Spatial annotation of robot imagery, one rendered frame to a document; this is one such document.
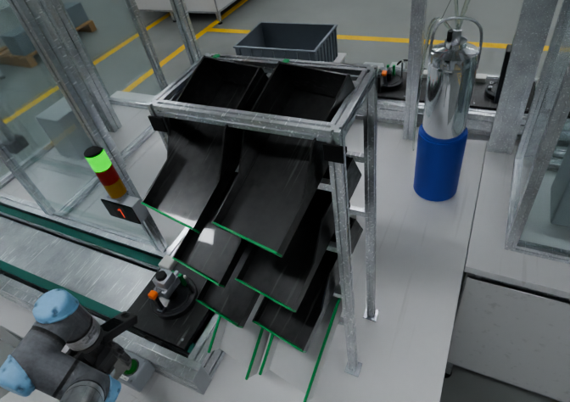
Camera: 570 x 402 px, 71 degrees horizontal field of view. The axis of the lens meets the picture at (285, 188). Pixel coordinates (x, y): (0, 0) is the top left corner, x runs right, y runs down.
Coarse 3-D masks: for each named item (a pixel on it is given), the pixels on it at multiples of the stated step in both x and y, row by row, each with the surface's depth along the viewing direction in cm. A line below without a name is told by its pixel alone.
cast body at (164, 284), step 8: (160, 272) 114; (168, 272) 115; (176, 272) 119; (152, 280) 114; (160, 280) 113; (168, 280) 113; (176, 280) 117; (160, 288) 115; (168, 288) 114; (160, 296) 116; (168, 296) 115
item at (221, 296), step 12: (240, 264) 94; (204, 288) 93; (216, 288) 94; (228, 288) 92; (240, 288) 91; (204, 300) 94; (216, 300) 92; (228, 300) 91; (240, 300) 90; (252, 300) 87; (216, 312) 89; (228, 312) 90; (240, 312) 89; (240, 324) 86
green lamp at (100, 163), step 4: (104, 152) 107; (96, 156) 104; (100, 156) 105; (104, 156) 106; (88, 160) 105; (92, 160) 105; (96, 160) 105; (100, 160) 106; (104, 160) 107; (108, 160) 108; (92, 164) 106; (96, 164) 106; (100, 164) 106; (104, 164) 107; (108, 164) 108; (92, 168) 107; (96, 168) 107; (100, 168) 107; (104, 168) 107; (108, 168) 108
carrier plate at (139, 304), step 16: (192, 272) 128; (144, 288) 126; (144, 304) 122; (144, 320) 118; (160, 320) 117; (176, 320) 116; (192, 320) 116; (160, 336) 113; (176, 336) 113; (192, 336) 112
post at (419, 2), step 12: (420, 0) 136; (420, 12) 139; (420, 24) 142; (420, 36) 144; (420, 48) 147; (408, 60) 152; (420, 60) 151; (408, 72) 156; (420, 72) 156; (408, 84) 159; (408, 96) 162; (408, 108) 166; (408, 120) 170; (408, 132) 175
